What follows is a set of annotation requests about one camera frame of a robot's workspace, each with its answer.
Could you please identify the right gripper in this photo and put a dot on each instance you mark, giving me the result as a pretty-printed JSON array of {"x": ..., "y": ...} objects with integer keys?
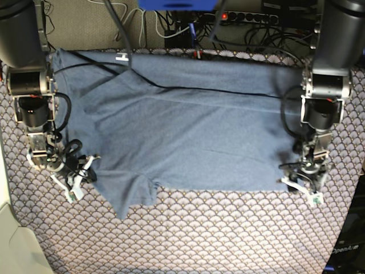
[{"x": 68, "y": 164}]

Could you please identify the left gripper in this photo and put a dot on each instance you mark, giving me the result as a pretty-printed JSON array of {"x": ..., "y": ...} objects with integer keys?
[{"x": 313, "y": 153}]

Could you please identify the blue T-shirt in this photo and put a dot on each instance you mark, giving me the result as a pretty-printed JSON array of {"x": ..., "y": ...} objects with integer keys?
[{"x": 176, "y": 123}]

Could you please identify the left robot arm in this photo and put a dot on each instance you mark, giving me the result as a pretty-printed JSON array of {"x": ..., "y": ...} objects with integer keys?
[{"x": 326, "y": 86}]

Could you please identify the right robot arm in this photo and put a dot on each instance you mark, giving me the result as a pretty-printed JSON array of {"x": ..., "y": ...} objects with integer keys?
[{"x": 43, "y": 110}]

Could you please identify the fan-patterned table cloth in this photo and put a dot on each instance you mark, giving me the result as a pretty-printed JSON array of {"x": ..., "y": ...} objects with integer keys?
[{"x": 191, "y": 231}]

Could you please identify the beige plastic object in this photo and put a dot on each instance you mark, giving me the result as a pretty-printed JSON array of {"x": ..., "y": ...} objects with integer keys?
[{"x": 20, "y": 250}]

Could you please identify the black OpenArm base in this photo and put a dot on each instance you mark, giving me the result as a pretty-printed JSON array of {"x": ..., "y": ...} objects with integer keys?
[{"x": 348, "y": 253}]

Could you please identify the red black table clamp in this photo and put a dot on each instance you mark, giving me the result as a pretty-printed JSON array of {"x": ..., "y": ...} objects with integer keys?
[{"x": 197, "y": 54}]

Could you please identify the black power strip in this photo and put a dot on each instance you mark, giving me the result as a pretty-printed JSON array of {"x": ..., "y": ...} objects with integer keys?
[{"x": 239, "y": 17}]

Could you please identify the blue clamp behind table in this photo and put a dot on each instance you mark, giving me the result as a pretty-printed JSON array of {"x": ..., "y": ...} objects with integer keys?
[{"x": 193, "y": 35}]

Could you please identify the blue box overhead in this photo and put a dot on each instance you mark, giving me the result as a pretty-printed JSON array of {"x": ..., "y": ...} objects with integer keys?
[{"x": 178, "y": 5}]

